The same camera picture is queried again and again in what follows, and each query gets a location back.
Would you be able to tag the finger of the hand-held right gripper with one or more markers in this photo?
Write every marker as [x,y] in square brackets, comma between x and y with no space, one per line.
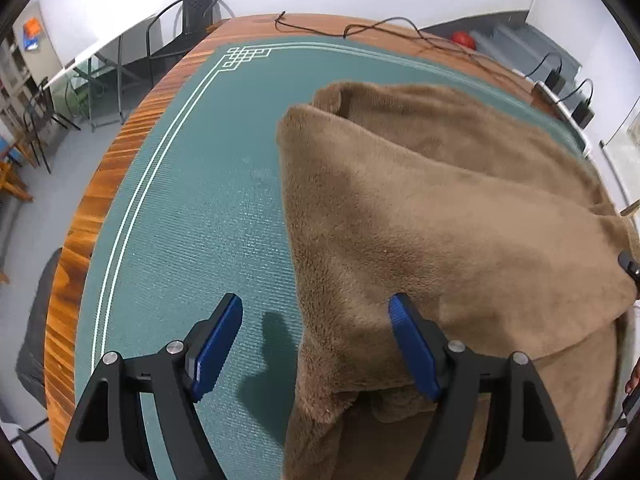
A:
[631,266]

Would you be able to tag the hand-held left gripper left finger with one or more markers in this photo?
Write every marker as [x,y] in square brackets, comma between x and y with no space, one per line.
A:
[217,345]

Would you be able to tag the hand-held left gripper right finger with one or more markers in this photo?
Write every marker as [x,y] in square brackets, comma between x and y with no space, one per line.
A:
[412,345]

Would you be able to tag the brown fleece cloth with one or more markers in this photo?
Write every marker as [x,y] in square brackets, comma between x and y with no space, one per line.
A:
[425,200]

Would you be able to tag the person's right hand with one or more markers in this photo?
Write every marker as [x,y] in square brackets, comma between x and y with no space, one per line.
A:
[635,377]

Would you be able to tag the brown wooden rod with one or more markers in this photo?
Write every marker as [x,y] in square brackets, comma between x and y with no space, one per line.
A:
[631,208]

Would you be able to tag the hanging scroll painting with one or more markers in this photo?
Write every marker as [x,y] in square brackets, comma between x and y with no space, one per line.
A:
[627,150]

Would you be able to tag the green table mat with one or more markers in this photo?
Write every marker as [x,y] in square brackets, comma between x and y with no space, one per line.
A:
[200,210]

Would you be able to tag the black power adapter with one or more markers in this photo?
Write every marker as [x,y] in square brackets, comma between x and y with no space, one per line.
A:
[582,112]
[554,80]

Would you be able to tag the white power strip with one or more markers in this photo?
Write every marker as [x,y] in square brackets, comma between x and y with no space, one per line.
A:
[565,110]

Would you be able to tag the grey steps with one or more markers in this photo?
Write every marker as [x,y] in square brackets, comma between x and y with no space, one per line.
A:
[525,45]

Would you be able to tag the red ball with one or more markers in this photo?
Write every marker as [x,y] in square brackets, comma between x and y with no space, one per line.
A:
[462,38]

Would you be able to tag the blue chair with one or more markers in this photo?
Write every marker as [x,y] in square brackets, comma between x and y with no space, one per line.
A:
[6,149]

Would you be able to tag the glass top table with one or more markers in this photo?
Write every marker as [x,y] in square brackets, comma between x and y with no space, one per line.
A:
[100,55]

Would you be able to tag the beige glass-door cabinet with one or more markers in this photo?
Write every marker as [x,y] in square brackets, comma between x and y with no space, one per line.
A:
[20,85]

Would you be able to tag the black metal chair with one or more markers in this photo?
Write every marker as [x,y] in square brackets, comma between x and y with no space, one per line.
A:
[200,15]

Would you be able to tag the orange blue sign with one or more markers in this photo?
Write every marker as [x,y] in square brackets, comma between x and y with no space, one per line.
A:
[32,35]

